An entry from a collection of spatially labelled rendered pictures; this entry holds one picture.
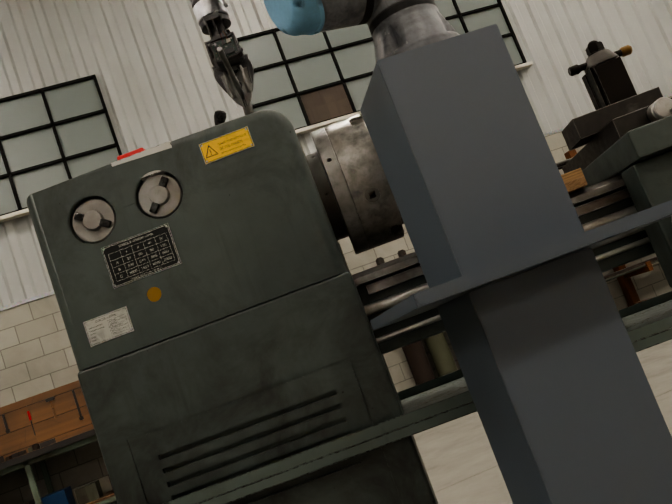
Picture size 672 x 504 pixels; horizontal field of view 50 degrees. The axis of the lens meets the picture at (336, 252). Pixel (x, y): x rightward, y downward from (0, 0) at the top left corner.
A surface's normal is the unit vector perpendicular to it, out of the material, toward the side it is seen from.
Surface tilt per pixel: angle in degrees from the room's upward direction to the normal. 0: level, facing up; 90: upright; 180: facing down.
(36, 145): 90
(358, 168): 90
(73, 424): 90
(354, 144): 70
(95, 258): 90
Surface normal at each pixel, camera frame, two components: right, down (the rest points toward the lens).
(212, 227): -0.07, -0.12
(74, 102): 0.17, -0.20
